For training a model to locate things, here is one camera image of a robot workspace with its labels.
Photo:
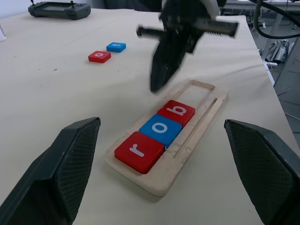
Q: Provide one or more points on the grey crumpled cloth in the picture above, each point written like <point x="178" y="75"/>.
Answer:
<point x="280" y="50"/>

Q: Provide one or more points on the red letter r block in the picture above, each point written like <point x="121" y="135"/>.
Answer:
<point x="138" y="152"/>

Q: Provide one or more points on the red letter b block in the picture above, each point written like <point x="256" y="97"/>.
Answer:
<point x="177" y="111"/>

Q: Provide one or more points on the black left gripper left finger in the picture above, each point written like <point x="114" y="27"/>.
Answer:
<point x="51" y="173"/>

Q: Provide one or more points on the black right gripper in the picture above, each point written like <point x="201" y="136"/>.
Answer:
<point x="180" y="18"/>

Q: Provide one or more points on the wooden letter tray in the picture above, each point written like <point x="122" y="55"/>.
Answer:
<point x="201" y="122"/>

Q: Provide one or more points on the small white floor object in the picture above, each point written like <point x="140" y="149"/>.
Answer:
<point x="273" y="63"/>

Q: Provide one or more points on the red letter o block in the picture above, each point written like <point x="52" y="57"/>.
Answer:
<point x="99" y="56"/>

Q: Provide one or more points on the blue letter o block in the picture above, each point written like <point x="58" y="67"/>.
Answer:
<point x="161" y="127"/>

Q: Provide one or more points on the blue letter t block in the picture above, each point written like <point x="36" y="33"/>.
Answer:
<point x="116" y="47"/>

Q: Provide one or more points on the black handheld controller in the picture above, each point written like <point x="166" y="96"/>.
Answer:
<point x="58" y="10"/>

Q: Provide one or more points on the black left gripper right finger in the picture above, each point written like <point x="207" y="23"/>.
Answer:
<point x="264" y="168"/>

